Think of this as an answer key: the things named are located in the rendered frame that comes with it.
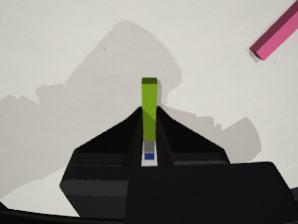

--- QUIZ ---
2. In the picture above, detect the grey rod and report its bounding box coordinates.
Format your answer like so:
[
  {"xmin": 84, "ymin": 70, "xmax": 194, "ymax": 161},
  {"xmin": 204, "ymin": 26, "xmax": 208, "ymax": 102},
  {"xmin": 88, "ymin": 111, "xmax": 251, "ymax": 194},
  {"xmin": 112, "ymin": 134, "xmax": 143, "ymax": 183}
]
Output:
[{"xmin": 144, "ymin": 141, "xmax": 155, "ymax": 154}]

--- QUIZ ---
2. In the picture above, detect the pink rod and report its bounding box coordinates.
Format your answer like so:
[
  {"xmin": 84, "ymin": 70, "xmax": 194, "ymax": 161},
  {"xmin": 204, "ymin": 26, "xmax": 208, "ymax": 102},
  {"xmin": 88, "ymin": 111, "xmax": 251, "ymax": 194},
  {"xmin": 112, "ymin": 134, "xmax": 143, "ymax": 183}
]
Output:
[{"xmin": 249, "ymin": 0, "xmax": 298, "ymax": 61}]

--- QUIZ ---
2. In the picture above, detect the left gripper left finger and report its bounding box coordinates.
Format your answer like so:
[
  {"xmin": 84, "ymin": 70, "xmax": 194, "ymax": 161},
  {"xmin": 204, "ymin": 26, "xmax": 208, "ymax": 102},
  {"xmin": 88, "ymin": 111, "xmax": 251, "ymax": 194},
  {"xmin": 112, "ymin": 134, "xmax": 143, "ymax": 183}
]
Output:
[{"xmin": 67, "ymin": 106, "xmax": 143, "ymax": 166}]

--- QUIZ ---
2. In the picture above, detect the lime green rod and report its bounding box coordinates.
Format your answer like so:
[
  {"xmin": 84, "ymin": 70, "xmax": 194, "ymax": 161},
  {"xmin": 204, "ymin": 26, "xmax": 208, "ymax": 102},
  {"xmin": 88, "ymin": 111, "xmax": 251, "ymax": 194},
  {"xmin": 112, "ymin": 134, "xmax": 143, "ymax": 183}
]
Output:
[{"xmin": 141, "ymin": 77, "xmax": 157, "ymax": 141}]

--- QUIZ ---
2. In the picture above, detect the small blue block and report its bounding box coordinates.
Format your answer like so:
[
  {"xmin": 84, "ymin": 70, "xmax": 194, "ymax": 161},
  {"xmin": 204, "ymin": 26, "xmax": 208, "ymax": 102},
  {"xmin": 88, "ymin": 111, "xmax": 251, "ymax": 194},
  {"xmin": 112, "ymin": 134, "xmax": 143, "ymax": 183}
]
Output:
[{"xmin": 144, "ymin": 153, "xmax": 154, "ymax": 160}]

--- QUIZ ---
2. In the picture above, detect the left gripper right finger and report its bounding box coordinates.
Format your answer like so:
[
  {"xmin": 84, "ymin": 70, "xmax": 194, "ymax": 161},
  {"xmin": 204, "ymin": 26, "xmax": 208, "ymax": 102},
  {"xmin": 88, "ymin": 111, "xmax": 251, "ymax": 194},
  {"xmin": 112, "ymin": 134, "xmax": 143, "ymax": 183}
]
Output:
[{"xmin": 156, "ymin": 106, "xmax": 231, "ymax": 166}]

